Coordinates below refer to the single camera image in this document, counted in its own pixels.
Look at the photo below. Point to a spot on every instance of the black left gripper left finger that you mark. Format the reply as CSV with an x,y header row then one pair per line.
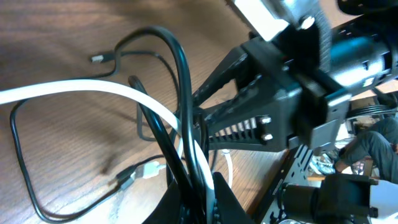
x,y
170,209

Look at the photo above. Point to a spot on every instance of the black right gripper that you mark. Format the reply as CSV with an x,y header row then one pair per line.
x,y
290,100

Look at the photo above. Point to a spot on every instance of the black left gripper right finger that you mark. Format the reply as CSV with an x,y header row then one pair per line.
x,y
227,209

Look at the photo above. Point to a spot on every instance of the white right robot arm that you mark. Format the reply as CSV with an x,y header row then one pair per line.
x,y
363,50

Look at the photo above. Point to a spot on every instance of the seated person in background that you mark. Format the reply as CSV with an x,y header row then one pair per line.
x,y
379,142

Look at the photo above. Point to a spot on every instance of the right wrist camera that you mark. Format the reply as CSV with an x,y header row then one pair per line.
x,y
341,198

